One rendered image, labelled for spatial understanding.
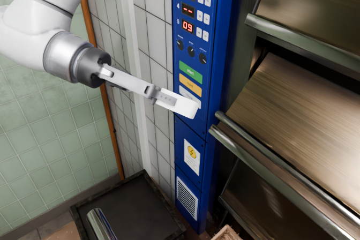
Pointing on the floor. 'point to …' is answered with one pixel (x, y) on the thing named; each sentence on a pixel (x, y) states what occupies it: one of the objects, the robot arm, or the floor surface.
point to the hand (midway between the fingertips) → (179, 105)
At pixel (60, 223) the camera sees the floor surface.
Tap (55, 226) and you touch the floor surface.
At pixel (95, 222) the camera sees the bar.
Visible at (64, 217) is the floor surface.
